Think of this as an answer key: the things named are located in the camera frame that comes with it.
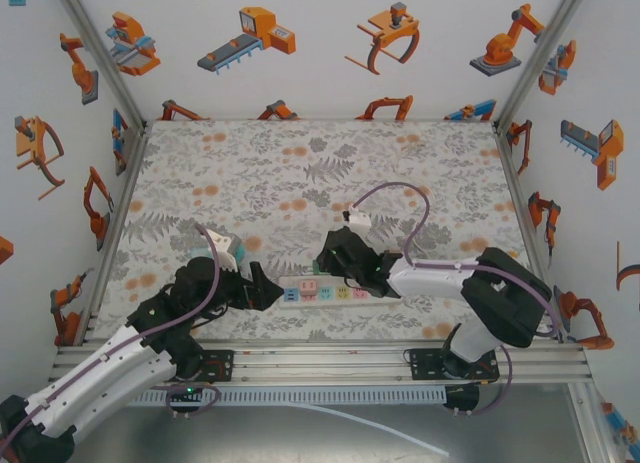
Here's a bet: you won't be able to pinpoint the aluminium frame post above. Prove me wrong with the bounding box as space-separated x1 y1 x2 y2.
491 0 595 129
49 0 150 134

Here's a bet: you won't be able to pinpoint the aluminium frame rail with grooves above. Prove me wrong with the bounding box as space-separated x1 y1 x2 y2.
49 343 594 387

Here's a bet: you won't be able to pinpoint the floral table cover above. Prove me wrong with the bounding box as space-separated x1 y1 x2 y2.
79 118 560 343

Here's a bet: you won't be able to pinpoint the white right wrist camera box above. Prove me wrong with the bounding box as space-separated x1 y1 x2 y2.
342 207 372 230

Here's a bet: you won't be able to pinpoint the aluminium side rail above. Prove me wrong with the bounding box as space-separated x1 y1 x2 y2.
74 122 154 345
492 121 569 343

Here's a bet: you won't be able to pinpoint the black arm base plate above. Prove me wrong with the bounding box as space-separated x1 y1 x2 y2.
177 349 235 383
408 347 500 384

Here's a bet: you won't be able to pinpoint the aluminium frame leg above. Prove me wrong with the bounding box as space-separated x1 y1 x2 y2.
567 382 624 463

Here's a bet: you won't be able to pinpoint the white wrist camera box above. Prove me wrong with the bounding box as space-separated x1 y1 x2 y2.
205 227 242 273
342 207 372 230

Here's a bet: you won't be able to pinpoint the black controller box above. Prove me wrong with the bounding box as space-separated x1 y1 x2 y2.
443 384 481 412

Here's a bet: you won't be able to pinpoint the white plastic tube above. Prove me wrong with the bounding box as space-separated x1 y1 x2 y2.
279 401 450 458

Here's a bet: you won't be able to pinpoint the white slotted cable duct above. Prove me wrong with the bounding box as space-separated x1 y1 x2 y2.
134 386 447 407

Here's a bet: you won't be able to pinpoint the controller board with green light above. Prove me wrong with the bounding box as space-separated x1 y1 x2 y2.
166 382 206 409

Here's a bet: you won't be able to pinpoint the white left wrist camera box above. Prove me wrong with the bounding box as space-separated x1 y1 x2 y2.
205 227 242 273

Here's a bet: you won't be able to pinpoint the white power strip coloured sockets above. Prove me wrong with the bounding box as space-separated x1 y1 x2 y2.
278 275 401 310

